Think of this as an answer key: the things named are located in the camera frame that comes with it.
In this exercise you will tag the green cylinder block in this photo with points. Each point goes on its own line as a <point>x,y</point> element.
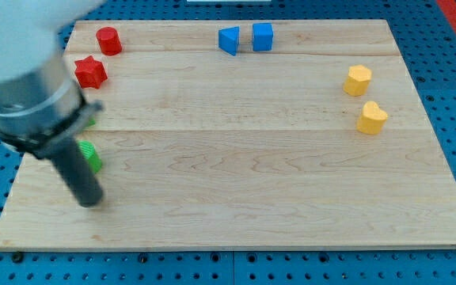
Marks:
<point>90,154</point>

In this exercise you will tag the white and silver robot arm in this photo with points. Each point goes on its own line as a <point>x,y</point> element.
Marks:
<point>41,107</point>

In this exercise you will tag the red star block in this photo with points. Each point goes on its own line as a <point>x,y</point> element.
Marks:
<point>90,72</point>

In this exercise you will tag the wooden board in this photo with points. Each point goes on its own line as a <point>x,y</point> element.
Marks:
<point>205,151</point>

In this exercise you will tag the blue triangle block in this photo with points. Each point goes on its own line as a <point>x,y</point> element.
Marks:
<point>228,40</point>

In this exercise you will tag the blue cube block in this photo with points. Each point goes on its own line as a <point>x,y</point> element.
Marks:
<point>262,36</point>

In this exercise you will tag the yellow hexagon block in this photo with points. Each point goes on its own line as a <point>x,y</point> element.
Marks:
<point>357,81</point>

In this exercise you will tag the yellow heart block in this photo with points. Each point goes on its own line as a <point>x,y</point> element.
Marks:
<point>371,119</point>

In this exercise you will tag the red cylinder block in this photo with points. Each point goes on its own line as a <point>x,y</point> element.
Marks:
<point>109,41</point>

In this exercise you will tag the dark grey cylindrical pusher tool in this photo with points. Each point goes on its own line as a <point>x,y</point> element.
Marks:
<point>78,176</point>

